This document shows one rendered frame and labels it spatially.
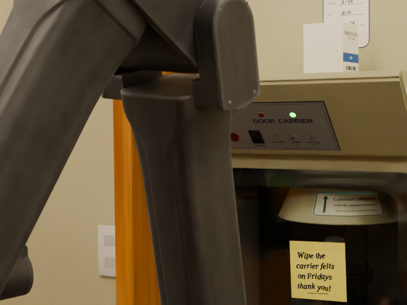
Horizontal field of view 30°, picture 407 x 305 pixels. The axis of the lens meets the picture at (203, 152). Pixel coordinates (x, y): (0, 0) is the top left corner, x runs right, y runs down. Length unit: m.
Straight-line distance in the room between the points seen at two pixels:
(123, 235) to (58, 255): 0.77
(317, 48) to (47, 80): 0.56
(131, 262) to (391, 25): 0.46
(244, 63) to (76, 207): 1.31
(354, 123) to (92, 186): 0.92
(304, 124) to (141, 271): 0.31
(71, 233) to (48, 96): 1.38
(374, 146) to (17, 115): 0.61
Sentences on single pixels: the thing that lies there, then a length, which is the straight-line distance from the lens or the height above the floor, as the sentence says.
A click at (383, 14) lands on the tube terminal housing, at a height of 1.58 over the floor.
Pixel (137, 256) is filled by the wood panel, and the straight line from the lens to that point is 1.06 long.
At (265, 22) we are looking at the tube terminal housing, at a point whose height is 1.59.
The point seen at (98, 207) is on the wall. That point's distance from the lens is 1.72.
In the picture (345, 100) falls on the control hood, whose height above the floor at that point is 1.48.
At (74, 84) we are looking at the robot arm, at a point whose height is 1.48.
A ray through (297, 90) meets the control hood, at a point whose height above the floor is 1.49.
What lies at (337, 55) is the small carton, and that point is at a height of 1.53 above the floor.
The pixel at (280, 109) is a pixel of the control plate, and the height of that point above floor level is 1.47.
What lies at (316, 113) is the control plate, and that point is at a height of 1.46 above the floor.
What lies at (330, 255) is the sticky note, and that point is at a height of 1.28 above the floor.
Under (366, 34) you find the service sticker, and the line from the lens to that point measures 0.99.
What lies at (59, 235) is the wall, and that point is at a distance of 1.80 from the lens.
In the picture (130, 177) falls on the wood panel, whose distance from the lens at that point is 1.03.
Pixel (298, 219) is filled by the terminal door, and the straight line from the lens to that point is 1.01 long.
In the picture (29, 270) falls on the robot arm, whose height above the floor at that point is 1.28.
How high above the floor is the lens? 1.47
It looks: 3 degrees down
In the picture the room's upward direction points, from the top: 1 degrees counter-clockwise
